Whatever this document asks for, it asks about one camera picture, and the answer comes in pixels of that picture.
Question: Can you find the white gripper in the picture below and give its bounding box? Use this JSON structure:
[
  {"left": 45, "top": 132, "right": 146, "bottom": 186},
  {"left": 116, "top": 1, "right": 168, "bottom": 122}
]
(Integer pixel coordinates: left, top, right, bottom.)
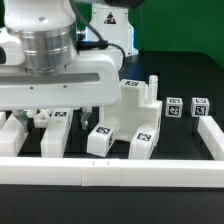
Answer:
[{"left": 0, "top": 49, "right": 122, "bottom": 133}]

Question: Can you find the white chair back frame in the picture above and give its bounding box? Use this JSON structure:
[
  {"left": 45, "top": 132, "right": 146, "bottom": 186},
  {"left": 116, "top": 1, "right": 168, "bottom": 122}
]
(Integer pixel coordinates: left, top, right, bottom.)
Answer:
[{"left": 0, "top": 108, "right": 73, "bottom": 158}]

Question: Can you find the white chair seat part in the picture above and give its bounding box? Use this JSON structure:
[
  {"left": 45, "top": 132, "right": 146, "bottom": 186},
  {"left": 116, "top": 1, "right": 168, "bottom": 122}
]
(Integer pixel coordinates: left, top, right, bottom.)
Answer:
[{"left": 99, "top": 75, "right": 162, "bottom": 141}]

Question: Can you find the white tagged cube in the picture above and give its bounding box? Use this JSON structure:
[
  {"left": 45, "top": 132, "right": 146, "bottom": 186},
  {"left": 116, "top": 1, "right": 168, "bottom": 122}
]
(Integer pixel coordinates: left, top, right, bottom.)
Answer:
[
  {"left": 191, "top": 97, "right": 210, "bottom": 117},
  {"left": 165, "top": 97, "right": 183, "bottom": 118}
]

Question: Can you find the white U-shaped fence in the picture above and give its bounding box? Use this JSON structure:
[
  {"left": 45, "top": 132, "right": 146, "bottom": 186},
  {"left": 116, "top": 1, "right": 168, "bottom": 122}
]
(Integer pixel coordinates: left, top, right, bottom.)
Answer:
[{"left": 0, "top": 112, "right": 224, "bottom": 188}]

